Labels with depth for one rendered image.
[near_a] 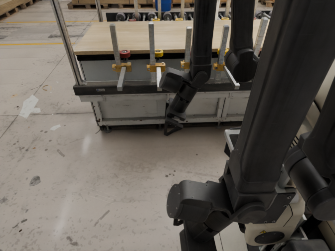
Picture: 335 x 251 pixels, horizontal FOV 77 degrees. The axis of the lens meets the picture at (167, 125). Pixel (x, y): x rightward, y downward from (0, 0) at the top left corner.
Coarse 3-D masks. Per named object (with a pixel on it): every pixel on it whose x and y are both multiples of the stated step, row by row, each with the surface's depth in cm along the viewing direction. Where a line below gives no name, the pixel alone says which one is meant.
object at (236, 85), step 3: (225, 66) 157; (225, 69) 154; (225, 72) 154; (228, 72) 149; (228, 75) 148; (231, 75) 146; (228, 78) 148; (231, 78) 143; (231, 81) 142; (234, 81) 140; (234, 84) 137; (237, 84) 137; (234, 87) 137; (237, 87) 137
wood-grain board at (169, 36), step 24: (96, 24) 214; (120, 24) 214; (144, 24) 214; (168, 24) 214; (192, 24) 214; (216, 24) 214; (96, 48) 166; (120, 48) 166; (144, 48) 166; (168, 48) 166; (216, 48) 166
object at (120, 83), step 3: (123, 60) 162; (126, 60) 162; (123, 69) 150; (123, 72) 147; (120, 75) 143; (123, 75) 143; (120, 78) 140; (123, 78) 140; (120, 81) 137; (123, 81) 139; (120, 84) 134; (123, 84) 139; (117, 87) 132; (120, 87) 132; (120, 90) 134
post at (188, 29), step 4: (188, 28) 140; (188, 32) 141; (188, 36) 143; (188, 40) 145; (188, 44) 146; (188, 48) 148; (184, 52) 153; (188, 52) 150; (184, 56) 154; (188, 56) 152; (184, 60) 155; (188, 60) 154
